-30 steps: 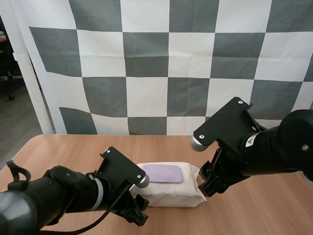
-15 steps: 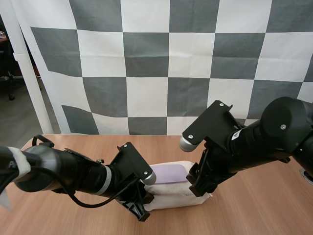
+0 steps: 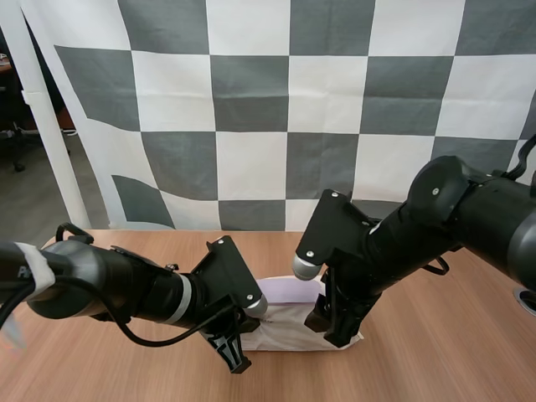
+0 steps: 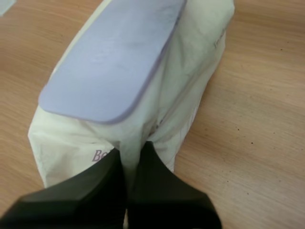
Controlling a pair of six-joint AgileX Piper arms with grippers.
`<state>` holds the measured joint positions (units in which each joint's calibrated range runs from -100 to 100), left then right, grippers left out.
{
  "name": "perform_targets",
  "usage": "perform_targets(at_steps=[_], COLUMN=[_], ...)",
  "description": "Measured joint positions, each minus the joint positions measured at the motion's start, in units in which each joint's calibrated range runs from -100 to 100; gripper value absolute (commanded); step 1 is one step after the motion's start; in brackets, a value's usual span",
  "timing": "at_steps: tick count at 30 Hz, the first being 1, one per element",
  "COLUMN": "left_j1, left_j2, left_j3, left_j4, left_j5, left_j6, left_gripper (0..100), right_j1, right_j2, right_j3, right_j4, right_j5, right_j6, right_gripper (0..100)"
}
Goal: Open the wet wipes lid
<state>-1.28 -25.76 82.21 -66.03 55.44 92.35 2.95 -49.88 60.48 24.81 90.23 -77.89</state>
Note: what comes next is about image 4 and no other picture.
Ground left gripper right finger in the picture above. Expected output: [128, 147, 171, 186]
[126, 140, 224, 229]

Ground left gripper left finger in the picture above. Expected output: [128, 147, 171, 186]
[0, 147, 127, 229]

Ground white wet wipes pack lilac lid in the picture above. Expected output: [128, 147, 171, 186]
[27, 0, 236, 191]

